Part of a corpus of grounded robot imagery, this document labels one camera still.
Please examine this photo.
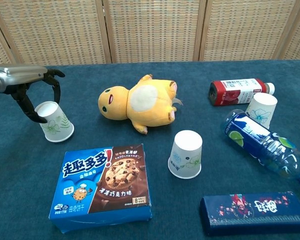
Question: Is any blue chocolate cookie box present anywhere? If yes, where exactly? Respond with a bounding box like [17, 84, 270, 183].
[48, 143, 153, 234]

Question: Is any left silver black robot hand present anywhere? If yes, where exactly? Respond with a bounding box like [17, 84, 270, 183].
[0, 64, 66, 124]

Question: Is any teal tablecloth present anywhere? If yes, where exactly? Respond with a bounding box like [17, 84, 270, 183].
[0, 59, 300, 240]

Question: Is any paper cup small green-blue print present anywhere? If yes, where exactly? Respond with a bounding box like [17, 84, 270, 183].
[167, 129, 203, 180]

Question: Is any yellow plush duck toy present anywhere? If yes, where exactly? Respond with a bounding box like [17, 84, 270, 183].
[97, 74, 184, 135]

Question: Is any paper cup blue flower print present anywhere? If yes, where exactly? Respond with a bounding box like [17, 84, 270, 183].
[245, 92, 278, 130]

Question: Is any blue label water bottle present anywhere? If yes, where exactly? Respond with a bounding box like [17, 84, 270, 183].
[219, 109, 300, 191]

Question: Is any red juice bottle white cap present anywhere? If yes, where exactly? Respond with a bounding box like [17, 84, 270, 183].
[209, 78, 276, 107]

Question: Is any dark blue long floral box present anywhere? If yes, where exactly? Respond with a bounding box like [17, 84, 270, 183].
[199, 191, 300, 237]

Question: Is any paper cup green leaf print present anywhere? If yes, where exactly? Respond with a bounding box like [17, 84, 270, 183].
[34, 101, 75, 143]

